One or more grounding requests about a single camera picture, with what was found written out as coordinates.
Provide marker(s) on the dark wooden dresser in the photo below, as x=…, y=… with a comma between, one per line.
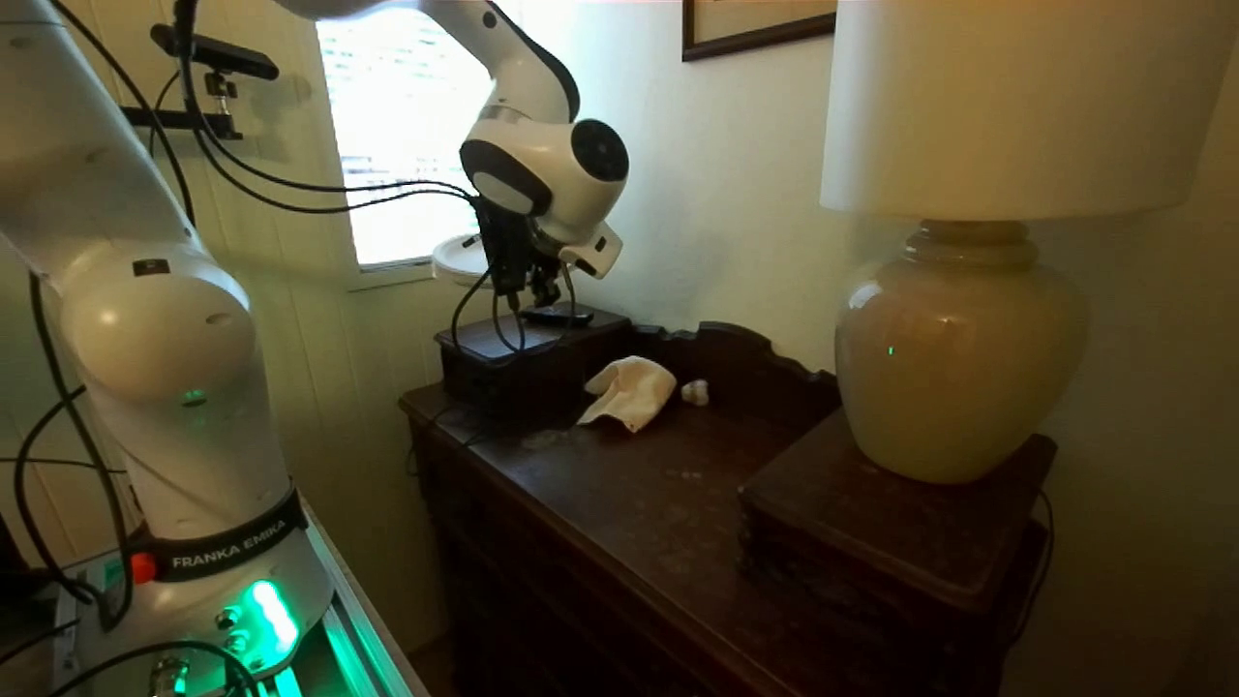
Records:
x=642, y=556

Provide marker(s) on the black stereo camera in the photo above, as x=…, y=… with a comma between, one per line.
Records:
x=213, y=51

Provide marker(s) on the beige ceramic lamp base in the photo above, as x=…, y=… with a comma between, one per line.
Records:
x=962, y=354

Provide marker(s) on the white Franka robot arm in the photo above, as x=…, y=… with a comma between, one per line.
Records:
x=156, y=336

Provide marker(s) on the red round button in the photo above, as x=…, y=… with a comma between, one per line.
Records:
x=142, y=566

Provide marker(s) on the dark wooden raised box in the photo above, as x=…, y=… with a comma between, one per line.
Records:
x=892, y=527
x=509, y=375

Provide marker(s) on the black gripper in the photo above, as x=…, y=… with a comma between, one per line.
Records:
x=509, y=247

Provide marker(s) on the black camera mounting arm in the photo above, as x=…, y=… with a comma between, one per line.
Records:
x=196, y=117

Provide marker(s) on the white lampshade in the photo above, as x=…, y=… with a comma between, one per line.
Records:
x=1018, y=101

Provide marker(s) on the dark framed picture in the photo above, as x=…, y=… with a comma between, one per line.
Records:
x=757, y=27

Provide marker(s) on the bright window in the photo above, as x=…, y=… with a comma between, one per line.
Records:
x=391, y=140

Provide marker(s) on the black remote control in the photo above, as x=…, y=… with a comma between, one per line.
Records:
x=568, y=314

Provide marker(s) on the small white shell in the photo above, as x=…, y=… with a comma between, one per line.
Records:
x=694, y=393

